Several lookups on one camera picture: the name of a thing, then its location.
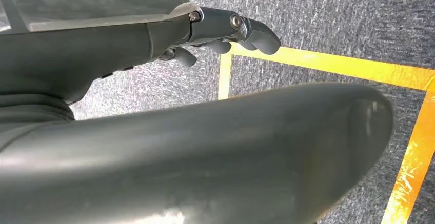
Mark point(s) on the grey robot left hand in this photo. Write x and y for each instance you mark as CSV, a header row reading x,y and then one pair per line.
x,y
85,42

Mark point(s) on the robot left arm ribbed sleeve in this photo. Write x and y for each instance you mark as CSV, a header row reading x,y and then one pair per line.
x,y
30,108

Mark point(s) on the grey robot body shell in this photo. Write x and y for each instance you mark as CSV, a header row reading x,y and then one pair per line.
x,y
204,161

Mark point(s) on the yellow floor tape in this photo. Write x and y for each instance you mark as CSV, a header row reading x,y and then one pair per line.
x,y
339,64

